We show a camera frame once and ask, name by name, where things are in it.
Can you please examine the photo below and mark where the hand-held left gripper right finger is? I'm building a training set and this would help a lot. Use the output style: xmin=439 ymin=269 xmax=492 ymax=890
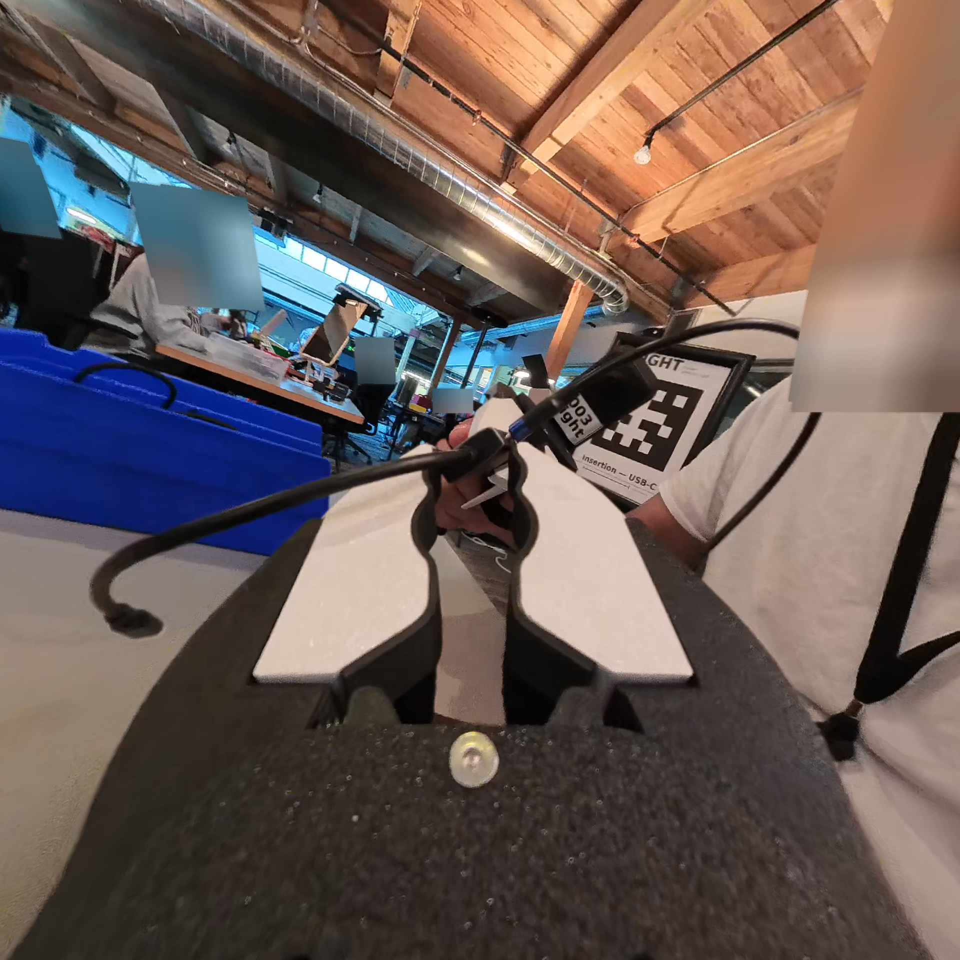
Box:
xmin=506 ymin=442 xmax=696 ymax=685

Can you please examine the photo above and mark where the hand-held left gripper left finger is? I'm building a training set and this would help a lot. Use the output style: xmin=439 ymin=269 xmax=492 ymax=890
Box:
xmin=253 ymin=448 xmax=445 ymax=685

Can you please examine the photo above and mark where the blue plastic bin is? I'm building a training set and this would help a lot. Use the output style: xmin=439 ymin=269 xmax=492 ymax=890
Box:
xmin=0 ymin=326 xmax=333 ymax=558

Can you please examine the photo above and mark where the person's right forearm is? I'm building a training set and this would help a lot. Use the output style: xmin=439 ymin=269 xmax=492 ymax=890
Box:
xmin=626 ymin=491 xmax=710 ymax=573

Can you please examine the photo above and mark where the grey desk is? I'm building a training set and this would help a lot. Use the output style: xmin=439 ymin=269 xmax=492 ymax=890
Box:
xmin=0 ymin=508 xmax=519 ymax=927

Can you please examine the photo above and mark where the person's right hand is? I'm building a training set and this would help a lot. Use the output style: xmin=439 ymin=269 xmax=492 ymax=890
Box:
xmin=433 ymin=418 xmax=520 ymax=550

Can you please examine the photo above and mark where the black framed tag sign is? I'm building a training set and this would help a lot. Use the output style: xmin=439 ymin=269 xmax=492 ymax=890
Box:
xmin=571 ymin=332 xmax=756 ymax=507

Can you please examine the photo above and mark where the small wooden board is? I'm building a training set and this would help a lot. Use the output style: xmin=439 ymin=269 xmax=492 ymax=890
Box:
xmin=300 ymin=300 xmax=369 ymax=361

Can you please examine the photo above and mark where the person in white shirt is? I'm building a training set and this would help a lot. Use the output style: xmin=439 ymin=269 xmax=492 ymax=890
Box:
xmin=660 ymin=378 xmax=960 ymax=960

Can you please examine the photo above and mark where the cluttered wooden table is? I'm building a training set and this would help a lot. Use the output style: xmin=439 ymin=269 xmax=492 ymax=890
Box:
xmin=156 ymin=341 xmax=369 ymax=429

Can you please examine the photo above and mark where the thin black cable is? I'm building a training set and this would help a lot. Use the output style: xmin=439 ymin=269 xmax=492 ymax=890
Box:
xmin=517 ymin=318 xmax=826 ymax=545

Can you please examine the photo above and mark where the black harness strap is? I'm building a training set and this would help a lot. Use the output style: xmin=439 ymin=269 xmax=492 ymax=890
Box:
xmin=821 ymin=412 xmax=960 ymax=762

